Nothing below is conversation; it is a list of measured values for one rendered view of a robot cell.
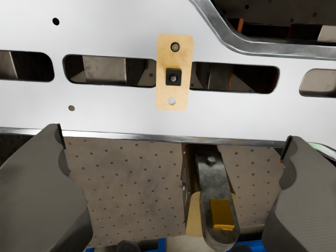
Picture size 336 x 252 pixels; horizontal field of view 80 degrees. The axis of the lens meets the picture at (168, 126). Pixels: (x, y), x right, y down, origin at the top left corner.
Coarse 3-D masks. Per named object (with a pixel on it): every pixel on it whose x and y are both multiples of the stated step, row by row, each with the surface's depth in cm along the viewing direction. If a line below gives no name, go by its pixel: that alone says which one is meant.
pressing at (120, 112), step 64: (0, 0) 19; (64, 0) 19; (128, 0) 19; (192, 0) 19; (64, 64) 22; (256, 64) 22; (320, 64) 22; (0, 128) 26; (64, 128) 26; (128, 128) 26; (192, 128) 26; (256, 128) 26; (320, 128) 26
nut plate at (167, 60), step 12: (168, 36) 21; (180, 36) 21; (168, 48) 21; (180, 48) 21; (192, 48) 21; (156, 60) 22; (168, 60) 22; (180, 60) 22; (156, 72) 22; (168, 72) 21; (180, 72) 21; (156, 84) 23; (168, 84) 22; (180, 84) 22; (156, 96) 24; (168, 96) 24; (180, 96) 24; (168, 108) 24; (180, 108) 24
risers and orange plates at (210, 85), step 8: (232, 24) 38; (240, 24) 35; (240, 32) 36; (200, 64) 45; (208, 64) 37; (216, 64) 34; (224, 64) 34; (232, 64) 38; (200, 72) 45; (208, 72) 36; (216, 72) 35; (224, 72) 35; (232, 72) 39; (200, 80) 44; (208, 80) 36; (216, 80) 36; (224, 80) 36; (208, 88) 36; (216, 88) 36; (224, 88) 36
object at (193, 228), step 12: (192, 144) 34; (204, 144) 34; (192, 156) 31; (192, 168) 29; (180, 180) 37; (192, 180) 27; (228, 180) 27; (192, 192) 25; (192, 204) 26; (192, 216) 27; (192, 228) 28
